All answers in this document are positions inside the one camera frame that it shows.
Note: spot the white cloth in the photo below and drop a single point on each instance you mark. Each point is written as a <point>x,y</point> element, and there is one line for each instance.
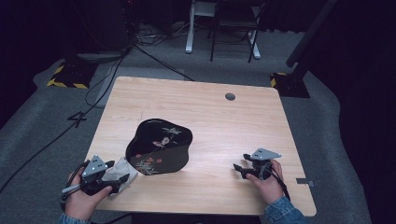
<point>120,169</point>

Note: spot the grey tape strip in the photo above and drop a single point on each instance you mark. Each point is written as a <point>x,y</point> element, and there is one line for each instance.
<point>305,181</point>

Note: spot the dark equipment cabinet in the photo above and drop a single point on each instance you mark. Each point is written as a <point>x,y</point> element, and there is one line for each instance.
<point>106,25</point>

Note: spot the person's left hand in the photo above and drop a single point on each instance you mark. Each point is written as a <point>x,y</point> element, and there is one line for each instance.
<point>82,203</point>

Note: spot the black hazard-striped stand base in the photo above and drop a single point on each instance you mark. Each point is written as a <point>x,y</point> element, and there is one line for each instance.
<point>73,76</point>
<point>291,85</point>

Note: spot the black lacquer floral tray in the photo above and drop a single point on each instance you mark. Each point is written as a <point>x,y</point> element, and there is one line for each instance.
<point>158,146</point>

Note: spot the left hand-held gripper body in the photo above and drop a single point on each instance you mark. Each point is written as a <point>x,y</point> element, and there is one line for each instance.
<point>93,168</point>

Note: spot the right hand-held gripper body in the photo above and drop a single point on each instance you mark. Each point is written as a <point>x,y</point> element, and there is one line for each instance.
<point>263,155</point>

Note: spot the black slanted stand pole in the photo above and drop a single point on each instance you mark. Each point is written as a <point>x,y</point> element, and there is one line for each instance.
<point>308,34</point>

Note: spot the grey table grommet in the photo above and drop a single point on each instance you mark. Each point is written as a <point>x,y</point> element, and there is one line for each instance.
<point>230,96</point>

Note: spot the white desk frame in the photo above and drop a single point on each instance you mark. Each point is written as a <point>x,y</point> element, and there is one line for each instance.
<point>189,31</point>

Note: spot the black chair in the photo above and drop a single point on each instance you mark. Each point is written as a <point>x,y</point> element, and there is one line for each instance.
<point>236,25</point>

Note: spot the person's right hand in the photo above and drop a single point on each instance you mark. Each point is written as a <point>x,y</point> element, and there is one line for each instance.
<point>267,189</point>

